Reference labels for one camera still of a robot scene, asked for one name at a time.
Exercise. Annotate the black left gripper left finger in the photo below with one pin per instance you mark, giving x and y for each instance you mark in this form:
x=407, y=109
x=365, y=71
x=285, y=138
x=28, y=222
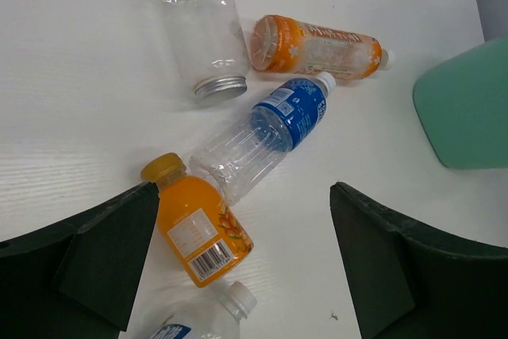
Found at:
x=78, y=278

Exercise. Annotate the clear bottle green blue label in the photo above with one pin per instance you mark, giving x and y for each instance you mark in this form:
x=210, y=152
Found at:
x=217, y=317

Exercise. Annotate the green plastic bin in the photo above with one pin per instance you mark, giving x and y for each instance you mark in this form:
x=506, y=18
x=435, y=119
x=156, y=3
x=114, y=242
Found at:
x=462, y=106

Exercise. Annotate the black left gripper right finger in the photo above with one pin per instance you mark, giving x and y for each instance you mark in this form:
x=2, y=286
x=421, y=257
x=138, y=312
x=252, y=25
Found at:
x=408, y=279

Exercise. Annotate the long orange label bottle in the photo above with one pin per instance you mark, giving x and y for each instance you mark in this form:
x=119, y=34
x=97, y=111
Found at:
x=283, y=45

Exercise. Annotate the small orange juice bottle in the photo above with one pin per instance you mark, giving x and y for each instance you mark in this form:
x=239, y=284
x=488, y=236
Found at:
x=195, y=221

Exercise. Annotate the clear jar with silver rim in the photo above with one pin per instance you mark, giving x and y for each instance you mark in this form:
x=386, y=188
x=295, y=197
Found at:
x=209, y=48

